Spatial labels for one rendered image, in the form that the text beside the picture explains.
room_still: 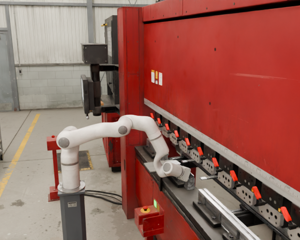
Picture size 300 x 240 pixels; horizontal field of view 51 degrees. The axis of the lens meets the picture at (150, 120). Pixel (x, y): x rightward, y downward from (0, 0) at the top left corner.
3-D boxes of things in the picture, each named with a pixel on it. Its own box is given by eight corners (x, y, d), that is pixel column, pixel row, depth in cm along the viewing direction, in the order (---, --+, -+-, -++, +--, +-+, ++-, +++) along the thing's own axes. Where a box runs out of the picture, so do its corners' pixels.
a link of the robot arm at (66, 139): (64, 145, 219) (57, 153, 204) (59, 129, 216) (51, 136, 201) (134, 130, 216) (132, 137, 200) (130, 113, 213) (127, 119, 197)
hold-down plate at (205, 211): (192, 204, 223) (192, 200, 222) (199, 203, 224) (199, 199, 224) (213, 228, 195) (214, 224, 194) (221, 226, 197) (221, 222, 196)
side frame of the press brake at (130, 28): (122, 208, 383) (116, 8, 324) (185, 197, 409) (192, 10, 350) (126, 219, 360) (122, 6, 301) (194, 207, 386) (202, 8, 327)
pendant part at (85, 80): (82, 105, 371) (80, 74, 362) (92, 104, 374) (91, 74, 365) (84, 114, 329) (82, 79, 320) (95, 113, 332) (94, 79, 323)
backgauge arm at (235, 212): (217, 225, 221) (218, 208, 217) (291, 210, 240) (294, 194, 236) (223, 232, 214) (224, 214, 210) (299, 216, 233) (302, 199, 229)
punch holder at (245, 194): (235, 194, 175) (237, 166, 171) (248, 192, 178) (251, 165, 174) (252, 207, 162) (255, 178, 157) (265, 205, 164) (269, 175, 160)
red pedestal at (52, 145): (47, 194, 417) (42, 134, 396) (67, 191, 425) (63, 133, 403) (48, 202, 399) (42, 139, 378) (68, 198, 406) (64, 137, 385)
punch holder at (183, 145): (178, 147, 249) (179, 127, 245) (188, 146, 251) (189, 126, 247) (186, 154, 235) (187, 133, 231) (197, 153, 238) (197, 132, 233)
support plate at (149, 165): (143, 164, 264) (143, 163, 264) (172, 160, 272) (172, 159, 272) (150, 172, 247) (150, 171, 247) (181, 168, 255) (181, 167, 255)
